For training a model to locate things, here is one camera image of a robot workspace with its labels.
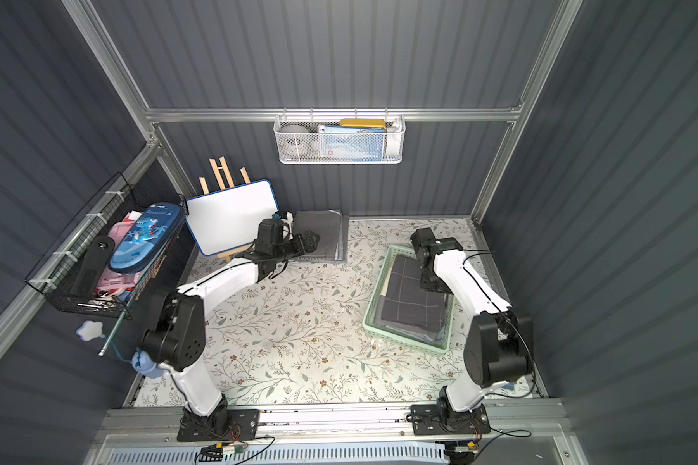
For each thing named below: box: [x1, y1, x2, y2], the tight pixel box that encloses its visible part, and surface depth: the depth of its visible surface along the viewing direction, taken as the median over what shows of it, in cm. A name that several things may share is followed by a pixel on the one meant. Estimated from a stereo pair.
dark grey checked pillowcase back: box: [379, 254, 449, 342], surface depth 91 cm
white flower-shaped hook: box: [75, 319, 106, 342], surface depth 67 cm
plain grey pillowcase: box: [292, 210, 349, 264], surface depth 114 cm
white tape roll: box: [279, 123, 312, 162], surface depth 89 cm
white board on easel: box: [185, 179, 281, 257], surface depth 98 cm
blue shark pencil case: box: [108, 202, 185, 274], surface depth 69 cm
